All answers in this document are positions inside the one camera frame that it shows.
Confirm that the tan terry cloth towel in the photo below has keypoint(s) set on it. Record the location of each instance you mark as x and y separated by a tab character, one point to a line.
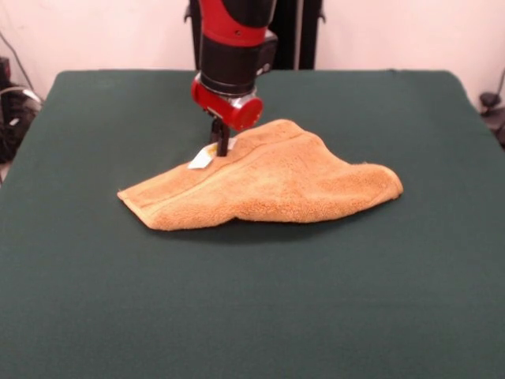
284	181

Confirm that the dark green table cloth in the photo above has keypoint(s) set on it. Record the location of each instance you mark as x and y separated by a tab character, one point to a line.
158	296

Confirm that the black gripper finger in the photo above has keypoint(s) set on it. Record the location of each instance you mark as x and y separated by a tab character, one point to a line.
213	132
223	144

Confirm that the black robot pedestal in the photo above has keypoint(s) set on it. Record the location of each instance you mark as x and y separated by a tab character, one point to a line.
307	35

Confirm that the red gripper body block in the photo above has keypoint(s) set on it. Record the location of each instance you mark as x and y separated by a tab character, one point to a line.
244	114

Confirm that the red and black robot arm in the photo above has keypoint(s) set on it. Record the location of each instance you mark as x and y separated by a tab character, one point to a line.
233	43

